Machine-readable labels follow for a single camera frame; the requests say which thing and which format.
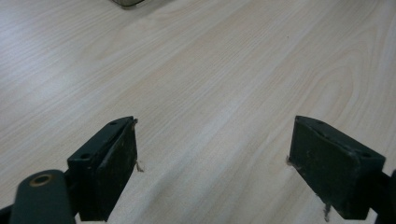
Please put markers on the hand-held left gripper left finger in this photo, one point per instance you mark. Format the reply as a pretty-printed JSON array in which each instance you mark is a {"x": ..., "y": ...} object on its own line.
[{"x": 102, "y": 168}]

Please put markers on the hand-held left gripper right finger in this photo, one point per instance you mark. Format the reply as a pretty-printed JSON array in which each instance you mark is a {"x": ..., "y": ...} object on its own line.
[{"x": 336, "y": 174}]

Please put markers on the dark glass container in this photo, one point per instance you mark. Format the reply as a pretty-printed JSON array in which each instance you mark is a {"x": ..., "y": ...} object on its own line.
[{"x": 127, "y": 2}]

